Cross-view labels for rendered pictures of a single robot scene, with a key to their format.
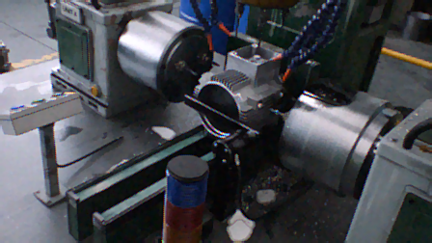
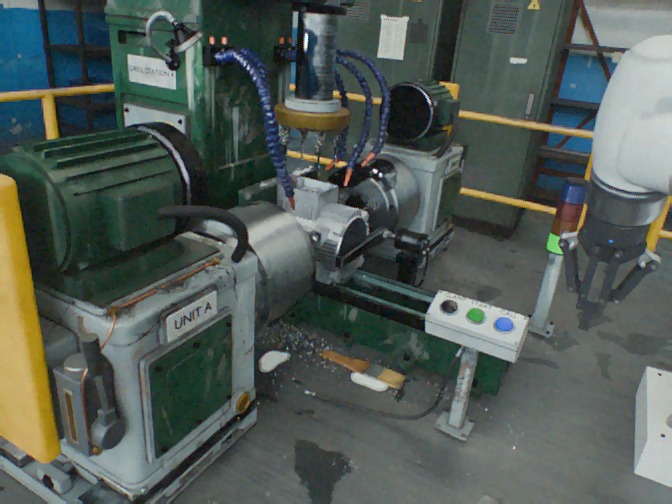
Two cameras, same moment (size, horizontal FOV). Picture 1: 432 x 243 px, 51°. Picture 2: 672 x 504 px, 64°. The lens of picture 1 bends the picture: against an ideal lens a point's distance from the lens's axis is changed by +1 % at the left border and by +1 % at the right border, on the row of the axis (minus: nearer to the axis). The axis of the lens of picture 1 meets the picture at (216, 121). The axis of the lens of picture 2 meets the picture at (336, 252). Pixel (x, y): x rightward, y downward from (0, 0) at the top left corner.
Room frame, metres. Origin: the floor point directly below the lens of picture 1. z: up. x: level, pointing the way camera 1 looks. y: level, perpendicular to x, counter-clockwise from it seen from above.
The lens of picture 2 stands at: (1.29, 1.20, 1.54)
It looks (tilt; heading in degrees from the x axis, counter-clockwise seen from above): 24 degrees down; 260
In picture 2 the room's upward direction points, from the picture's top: 5 degrees clockwise
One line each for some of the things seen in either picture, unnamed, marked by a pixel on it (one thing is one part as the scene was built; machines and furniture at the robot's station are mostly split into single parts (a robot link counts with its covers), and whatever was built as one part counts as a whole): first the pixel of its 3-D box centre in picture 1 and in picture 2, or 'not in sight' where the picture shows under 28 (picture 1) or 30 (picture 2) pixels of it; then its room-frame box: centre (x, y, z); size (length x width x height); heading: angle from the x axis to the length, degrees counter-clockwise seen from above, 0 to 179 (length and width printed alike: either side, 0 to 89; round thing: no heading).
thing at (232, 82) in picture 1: (240, 99); (318, 237); (1.12, -0.06, 1.01); 0.20 x 0.19 x 0.19; 142
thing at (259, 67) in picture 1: (254, 66); (307, 198); (1.15, -0.08, 1.11); 0.12 x 0.11 x 0.07; 142
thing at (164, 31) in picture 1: (155, 51); (227, 277); (1.34, 0.22, 1.04); 0.37 x 0.25 x 0.25; 52
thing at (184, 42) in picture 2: not in sight; (177, 44); (1.45, -0.01, 1.46); 0.18 x 0.11 x 0.13; 142
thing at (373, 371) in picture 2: not in sight; (362, 367); (1.03, 0.21, 0.80); 0.21 x 0.05 x 0.01; 144
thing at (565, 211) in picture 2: (184, 206); (569, 209); (0.51, 0.03, 1.14); 0.06 x 0.06 x 0.04
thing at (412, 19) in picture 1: (415, 26); not in sight; (5.11, -2.13, 0.14); 0.30 x 0.30 x 0.27
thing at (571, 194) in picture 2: (186, 182); (574, 192); (0.51, 0.03, 1.19); 0.06 x 0.06 x 0.04
